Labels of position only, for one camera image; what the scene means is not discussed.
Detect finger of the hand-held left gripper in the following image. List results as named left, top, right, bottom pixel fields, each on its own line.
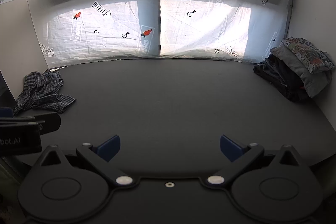
left=0, top=107, right=14, bottom=118
left=16, top=112, right=62, bottom=135

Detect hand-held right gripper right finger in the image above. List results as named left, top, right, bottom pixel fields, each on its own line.
left=203, top=135, right=308, bottom=189

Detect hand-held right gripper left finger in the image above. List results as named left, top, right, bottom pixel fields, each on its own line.
left=34, top=135, right=137, bottom=189

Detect blue plaid shirt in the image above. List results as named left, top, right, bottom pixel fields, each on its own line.
left=13, top=70, right=77, bottom=115

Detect pile of folded clothes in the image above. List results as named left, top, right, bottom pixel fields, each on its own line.
left=270, top=46, right=333, bottom=98

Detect white board panel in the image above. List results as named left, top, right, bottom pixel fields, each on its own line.
left=0, top=0, right=49, bottom=109

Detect blue jeans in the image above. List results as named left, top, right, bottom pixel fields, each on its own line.
left=259, top=59, right=285, bottom=88

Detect dark navy folded garment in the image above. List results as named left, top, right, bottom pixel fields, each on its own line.
left=266, top=55, right=307, bottom=94

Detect patterned printed garment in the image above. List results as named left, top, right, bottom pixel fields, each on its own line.
left=281, top=38, right=336, bottom=73

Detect white printed curtain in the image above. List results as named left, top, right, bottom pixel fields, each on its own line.
left=0, top=0, right=296, bottom=67

